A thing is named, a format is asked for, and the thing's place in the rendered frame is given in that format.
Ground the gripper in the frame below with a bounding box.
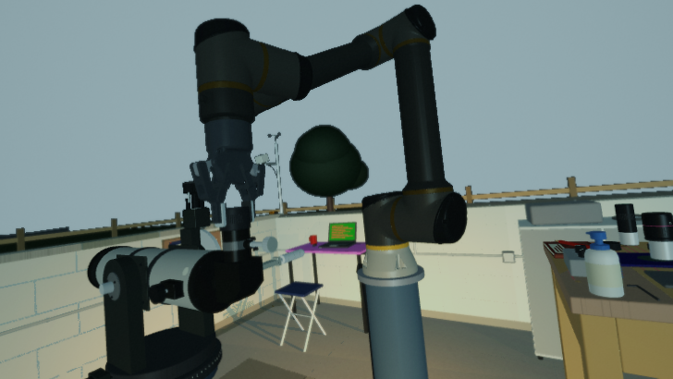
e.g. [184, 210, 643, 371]
[190, 117, 267, 224]

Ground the grey weather mast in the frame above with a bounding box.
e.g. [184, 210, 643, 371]
[254, 131, 288, 216]

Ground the black dust cap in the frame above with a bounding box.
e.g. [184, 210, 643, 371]
[188, 249, 265, 315]

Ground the white telescope tube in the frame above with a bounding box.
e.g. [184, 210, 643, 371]
[86, 244, 222, 312]

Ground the white pump bottle blue cap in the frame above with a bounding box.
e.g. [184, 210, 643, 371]
[583, 229, 626, 300]

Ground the slim black white eyepiece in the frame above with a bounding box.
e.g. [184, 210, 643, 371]
[614, 202, 640, 247]

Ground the dark blue mat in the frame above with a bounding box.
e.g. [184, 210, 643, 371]
[604, 251, 673, 270]

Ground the wide black white eyepiece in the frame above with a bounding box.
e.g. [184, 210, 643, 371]
[641, 211, 673, 262]

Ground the black finder scope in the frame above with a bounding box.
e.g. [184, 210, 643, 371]
[179, 179, 213, 251]

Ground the dark green tree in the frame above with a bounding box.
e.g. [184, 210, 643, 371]
[288, 124, 370, 213]

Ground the purple table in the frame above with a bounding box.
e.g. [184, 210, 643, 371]
[285, 240, 370, 335]

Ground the black laptop green screen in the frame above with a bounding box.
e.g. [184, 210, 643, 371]
[319, 221, 360, 250]

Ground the black focus knob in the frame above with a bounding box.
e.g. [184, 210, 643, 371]
[148, 279, 185, 306]

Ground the blue folding stool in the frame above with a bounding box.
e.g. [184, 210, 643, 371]
[274, 281, 328, 354]

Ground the white cabinet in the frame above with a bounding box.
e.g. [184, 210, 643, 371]
[517, 213, 673, 361]

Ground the grey flat box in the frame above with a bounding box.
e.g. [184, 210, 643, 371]
[525, 201, 605, 226]

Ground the red tool tray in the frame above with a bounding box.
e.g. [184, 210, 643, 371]
[543, 239, 591, 260]

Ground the wooden fence railing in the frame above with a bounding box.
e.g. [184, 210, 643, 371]
[0, 176, 673, 252]

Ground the small grey box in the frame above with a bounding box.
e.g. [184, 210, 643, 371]
[564, 246, 589, 279]

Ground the wooden workbench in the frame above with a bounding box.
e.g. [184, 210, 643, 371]
[543, 241, 673, 379]

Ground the black flat tray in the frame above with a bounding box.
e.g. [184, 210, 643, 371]
[642, 267, 673, 290]

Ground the white slow motion handle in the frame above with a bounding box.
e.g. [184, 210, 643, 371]
[262, 248, 307, 270]

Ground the black fork telescope mount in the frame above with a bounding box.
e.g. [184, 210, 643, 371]
[86, 252, 224, 379]

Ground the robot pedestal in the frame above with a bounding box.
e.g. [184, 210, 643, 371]
[357, 263, 431, 379]

